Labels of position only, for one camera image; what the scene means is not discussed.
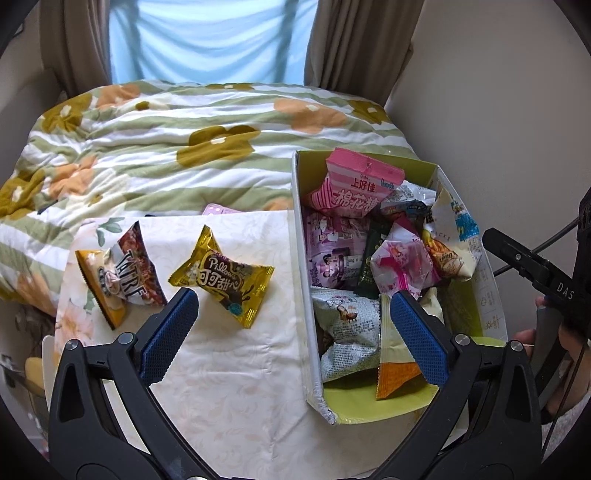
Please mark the beige curtain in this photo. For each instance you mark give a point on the beige curtain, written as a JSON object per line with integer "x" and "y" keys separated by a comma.
{"x": 76, "y": 46}
{"x": 360, "y": 46}

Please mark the silver snack packet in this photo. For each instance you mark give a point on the silver snack packet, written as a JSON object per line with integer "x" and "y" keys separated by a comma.
{"x": 406, "y": 196}

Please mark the flat pink pack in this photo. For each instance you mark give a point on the flat pink pack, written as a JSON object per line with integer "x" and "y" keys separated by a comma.
{"x": 221, "y": 210}

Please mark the dark green snack packet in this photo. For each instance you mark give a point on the dark green snack packet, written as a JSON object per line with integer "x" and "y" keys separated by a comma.
{"x": 369, "y": 258}

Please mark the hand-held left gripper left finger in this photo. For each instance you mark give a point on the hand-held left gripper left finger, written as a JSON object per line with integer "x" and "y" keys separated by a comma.
{"x": 168, "y": 337}

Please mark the green and white cardboard box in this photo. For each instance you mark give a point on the green and white cardboard box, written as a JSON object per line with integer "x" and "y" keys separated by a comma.
{"x": 302, "y": 240}

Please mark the purple pink snack packet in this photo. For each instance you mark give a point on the purple pink snack packet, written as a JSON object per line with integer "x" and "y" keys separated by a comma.
{"x": 332, "y": 249}

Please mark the white floral table cloth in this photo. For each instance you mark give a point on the white floral table cloth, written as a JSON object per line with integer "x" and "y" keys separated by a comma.
{"x": 231, "y": 392}

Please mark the grey-green printed snack packet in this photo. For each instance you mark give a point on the grey-green printed snack packet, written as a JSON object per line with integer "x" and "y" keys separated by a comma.
{"x": 346, "y": 341}

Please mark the orange yellow snack packet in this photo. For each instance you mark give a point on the orange yellow snack packet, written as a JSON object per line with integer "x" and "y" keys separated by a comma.
{"x": 443, "y": 261}

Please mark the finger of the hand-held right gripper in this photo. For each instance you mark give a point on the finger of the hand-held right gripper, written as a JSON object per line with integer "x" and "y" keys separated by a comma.
{"x": 517, "y": 261}

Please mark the light blue window cloth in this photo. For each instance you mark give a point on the light blue window cloth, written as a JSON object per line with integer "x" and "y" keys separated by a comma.
{"x": 207, "y": 41}

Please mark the person's right hand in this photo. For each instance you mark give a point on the person's right hand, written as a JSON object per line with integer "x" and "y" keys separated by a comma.
{"x": 521, "y": 340}

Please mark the brown and white snack packet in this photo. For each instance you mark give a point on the brown and white snack packet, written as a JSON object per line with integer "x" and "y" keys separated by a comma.
{"x": 138, "y": 272}

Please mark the pink striped snack packet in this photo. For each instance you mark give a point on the pink striped snack packet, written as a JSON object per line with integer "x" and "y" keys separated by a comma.
{"x": 351, "y": 184}

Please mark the pink white flower snack packet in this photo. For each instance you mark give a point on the pink white flower snack packet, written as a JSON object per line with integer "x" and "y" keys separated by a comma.
{"x": 401, "y": 263}

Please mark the white snack packet blue print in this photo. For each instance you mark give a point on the white snack packet blue print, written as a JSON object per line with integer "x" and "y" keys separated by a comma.
{"x": 461, "y": 240}

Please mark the floral striped blanket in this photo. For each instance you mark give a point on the floral striped blanket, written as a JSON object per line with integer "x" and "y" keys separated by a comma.
{"x": 161, "y": 120}

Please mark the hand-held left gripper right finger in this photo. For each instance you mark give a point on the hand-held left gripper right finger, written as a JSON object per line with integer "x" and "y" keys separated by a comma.
{"x": 418, "y": 341}

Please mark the gold snack packet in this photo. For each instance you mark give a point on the gold snack packet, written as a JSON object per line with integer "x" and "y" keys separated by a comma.
{"x": 221, "y": 272}

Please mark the cream and orange snack packet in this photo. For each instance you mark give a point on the cream and orange snack packet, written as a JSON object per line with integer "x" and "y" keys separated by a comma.
{"x": 392, "y": 369}

